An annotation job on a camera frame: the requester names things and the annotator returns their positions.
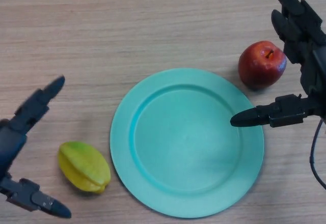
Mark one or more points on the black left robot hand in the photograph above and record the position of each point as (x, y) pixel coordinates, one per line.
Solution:
(10, 142)

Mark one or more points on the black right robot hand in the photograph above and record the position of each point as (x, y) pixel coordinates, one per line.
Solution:
(312, 63)

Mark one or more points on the yellow starfruit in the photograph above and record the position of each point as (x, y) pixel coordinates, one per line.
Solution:
(84, 166)

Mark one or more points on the green round plate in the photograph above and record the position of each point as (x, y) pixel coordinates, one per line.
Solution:
(187, 152)

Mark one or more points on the red apple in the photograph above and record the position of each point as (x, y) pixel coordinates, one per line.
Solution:
(259, 67)

